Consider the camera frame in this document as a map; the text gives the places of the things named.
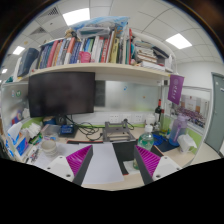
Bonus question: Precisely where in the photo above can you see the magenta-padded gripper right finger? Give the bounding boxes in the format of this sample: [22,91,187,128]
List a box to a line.
[133,144,183,186]

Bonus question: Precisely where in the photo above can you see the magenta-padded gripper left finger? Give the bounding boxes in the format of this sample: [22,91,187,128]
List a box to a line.
[44,144,95,187]

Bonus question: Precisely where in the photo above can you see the green-labelled clear drink bottle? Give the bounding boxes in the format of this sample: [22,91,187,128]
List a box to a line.
[132,124,155,170]

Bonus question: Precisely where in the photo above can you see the purple water jug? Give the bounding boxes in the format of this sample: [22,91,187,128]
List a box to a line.
[168,114,190,147]

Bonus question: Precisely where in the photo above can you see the white paper sheet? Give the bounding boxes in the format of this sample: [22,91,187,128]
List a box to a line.
[35,142,125,186]

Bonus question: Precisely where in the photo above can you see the black desk mat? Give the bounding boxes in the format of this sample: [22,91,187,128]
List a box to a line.
[111,139,181,176]

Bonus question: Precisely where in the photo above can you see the white paper cup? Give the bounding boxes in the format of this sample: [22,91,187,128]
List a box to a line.
[41,139,59,157]

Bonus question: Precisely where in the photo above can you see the small blue box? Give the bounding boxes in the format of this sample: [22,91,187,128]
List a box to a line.
[59,123,75,136]

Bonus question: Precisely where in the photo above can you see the clear plastic container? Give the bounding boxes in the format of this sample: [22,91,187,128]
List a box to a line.
[41,124,61,143]

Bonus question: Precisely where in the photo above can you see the grey metal laptop stand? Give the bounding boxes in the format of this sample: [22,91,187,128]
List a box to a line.
[102,119,137,144]

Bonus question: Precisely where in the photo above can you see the small white jar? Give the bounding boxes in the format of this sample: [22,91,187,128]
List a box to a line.
[145,113,157,127]

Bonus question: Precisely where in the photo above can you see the dark wine bottle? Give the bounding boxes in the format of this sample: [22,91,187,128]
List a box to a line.
[154,98,164,126]

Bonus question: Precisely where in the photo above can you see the white napkin stack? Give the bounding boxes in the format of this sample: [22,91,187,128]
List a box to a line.
[26,122,43,140]

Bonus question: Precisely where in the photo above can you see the blue tissue box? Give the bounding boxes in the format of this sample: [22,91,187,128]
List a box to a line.
[4,121,31,158]

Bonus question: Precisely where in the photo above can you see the black computer monitor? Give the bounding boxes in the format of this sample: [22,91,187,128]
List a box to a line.
[27,71,97,118]

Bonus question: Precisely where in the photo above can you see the purple pennant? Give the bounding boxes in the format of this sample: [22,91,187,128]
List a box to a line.
[167,73,185,106]

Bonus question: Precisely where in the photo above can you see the grey door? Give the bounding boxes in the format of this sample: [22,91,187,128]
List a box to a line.
[203,71,224,155]

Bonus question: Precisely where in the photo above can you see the blue coiled cable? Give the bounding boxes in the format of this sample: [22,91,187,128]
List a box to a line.
[152,131,171,146]

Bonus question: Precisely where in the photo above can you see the black cables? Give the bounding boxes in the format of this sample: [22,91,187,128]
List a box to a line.
[65,114,105,141]

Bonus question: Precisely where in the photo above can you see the wall shelf with books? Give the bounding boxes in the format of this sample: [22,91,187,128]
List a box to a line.
[13,16,178,83]

